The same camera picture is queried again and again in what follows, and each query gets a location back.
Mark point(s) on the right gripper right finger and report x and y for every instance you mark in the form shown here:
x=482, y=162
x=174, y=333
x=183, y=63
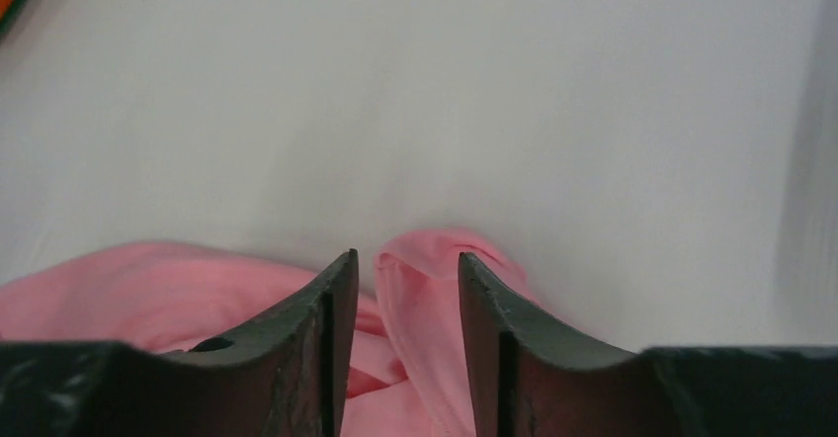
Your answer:
x=531, y=374

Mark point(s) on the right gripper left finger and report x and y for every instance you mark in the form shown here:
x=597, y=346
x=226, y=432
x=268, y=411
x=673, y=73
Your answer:
x=283, y=372

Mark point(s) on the pink t shirt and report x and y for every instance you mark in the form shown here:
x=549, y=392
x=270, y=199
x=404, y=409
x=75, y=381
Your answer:
x=407, y=369

